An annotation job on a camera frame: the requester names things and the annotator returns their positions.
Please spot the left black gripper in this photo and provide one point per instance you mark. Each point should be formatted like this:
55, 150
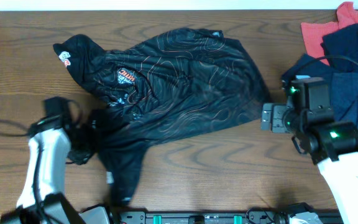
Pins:
81, 157

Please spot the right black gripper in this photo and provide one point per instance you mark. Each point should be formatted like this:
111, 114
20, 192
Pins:
279, 110

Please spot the black orange patterned jersey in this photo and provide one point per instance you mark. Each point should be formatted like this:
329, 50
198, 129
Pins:
176, 85

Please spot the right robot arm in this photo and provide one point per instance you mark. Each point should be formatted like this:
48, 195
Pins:
332, 145

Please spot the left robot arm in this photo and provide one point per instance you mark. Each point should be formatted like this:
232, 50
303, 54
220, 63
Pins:
42, 199

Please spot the red garment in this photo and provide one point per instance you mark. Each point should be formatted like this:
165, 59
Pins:
333, 38

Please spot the navy blue garment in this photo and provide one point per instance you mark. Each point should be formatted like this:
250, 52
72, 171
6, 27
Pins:
350, 74

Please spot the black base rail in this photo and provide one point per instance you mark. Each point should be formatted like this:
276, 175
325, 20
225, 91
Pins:
296, 213

